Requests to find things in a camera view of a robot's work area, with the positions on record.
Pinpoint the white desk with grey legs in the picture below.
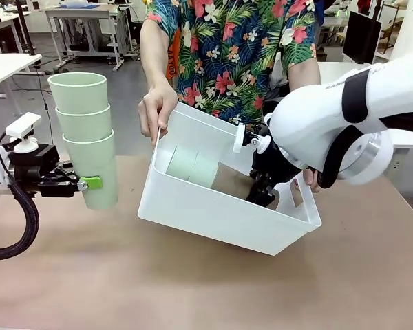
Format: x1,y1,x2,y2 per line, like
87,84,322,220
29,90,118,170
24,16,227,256
0,53,43,100

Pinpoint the black right arm cable strap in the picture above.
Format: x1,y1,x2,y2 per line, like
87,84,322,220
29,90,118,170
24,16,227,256
318,70,413,189

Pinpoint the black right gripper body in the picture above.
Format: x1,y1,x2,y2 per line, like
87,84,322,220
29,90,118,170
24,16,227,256
250,143,304,186

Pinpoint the white plastic basket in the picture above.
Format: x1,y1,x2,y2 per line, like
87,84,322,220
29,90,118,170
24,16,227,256
137,101,323,256

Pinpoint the person in blue jacket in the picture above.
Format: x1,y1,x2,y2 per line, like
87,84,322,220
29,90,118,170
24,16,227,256
313,0,327,27

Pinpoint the person's right hand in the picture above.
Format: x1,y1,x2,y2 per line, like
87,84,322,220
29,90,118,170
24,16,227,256
138,84,179,138

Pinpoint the black monitor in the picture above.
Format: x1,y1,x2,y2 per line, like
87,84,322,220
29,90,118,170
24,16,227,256
342,10,383,65

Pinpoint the person's left forearm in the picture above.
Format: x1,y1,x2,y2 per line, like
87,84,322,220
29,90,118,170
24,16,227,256
288,61,321,92

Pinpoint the black sleeved left arm cable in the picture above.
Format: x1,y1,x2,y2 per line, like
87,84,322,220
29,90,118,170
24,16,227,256
0,178,41,261

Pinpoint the person's right forearm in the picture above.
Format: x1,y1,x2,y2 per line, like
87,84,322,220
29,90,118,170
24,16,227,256
140,19,179,96

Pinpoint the wooden chair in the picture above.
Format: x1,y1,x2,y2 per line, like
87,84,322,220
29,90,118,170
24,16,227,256
380,15,405,54

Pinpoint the white height-adjustable desk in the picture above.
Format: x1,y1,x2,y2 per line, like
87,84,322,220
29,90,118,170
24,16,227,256
44,5,130,72

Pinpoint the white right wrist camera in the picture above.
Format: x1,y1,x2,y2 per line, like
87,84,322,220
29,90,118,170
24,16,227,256
232,122,272,155

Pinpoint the black stand pole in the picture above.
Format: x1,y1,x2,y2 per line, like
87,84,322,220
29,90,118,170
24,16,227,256
15,0,37,56

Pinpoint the person in floral shirt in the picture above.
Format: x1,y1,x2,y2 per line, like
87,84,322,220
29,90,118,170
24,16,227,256
139,0,323,131

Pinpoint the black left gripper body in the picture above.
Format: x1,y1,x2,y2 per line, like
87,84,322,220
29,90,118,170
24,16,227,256
7,144,61,193

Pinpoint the person's left hand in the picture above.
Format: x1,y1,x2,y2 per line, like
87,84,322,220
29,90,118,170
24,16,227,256
301,170,323,194

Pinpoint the light green plastic cup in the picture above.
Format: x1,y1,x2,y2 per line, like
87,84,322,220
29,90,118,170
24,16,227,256
166,146,198,182
61,129,119,210
188,153,218,189
54,102,112,142
47,71,108,115

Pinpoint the white desk with dark drawers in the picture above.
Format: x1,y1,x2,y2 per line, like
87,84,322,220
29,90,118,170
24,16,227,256
0,10,32,54

